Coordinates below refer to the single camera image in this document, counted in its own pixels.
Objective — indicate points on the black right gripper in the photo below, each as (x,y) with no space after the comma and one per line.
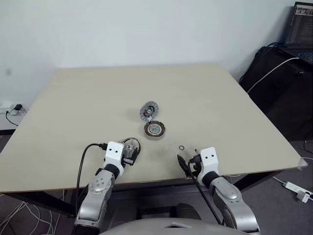
(194,163)

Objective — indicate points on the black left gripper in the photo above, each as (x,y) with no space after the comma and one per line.
(129,153)

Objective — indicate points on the round copper-wound motor stator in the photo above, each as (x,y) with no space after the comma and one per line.
(154,131)

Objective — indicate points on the round grey motor rotor cover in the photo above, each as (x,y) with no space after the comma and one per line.
(149,111)

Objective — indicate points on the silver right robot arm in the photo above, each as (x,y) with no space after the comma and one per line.
(227,193)

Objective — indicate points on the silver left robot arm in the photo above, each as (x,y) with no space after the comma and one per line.
(97,186)

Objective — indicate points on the dark rounded shape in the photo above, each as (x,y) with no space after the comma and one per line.
(187,210)

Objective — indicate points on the grey robot torso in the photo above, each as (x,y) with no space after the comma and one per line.
(171,226)

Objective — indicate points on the white power strip with adapter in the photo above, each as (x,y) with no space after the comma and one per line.
(293,187)

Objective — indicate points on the large black bag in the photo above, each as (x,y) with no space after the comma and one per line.
(281,98)

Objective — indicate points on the black plug-in charger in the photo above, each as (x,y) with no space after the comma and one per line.
(18,107)

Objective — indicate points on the clear tape table corner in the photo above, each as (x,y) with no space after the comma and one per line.
(304,163)

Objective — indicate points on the black open laptop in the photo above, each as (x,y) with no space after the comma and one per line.
(302,27)

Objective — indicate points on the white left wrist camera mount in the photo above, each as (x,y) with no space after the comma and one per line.
(113,153)

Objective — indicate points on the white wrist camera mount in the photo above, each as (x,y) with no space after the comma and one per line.
(207,159)
(113,153)

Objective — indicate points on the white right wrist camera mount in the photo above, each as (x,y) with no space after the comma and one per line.
(207,159)

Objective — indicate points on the black table frame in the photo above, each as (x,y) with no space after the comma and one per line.
(49,202)

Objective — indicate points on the white wall power strip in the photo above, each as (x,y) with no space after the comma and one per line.
(5,107)

